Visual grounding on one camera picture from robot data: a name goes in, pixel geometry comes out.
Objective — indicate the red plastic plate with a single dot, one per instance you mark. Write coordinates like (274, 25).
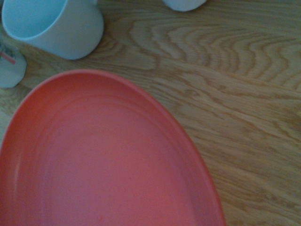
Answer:
(105, 160)

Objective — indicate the white ribbed cup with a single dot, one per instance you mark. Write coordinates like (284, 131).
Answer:
(183, 4)

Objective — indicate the small printed white cup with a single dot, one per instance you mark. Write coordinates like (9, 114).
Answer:
(9, 70)

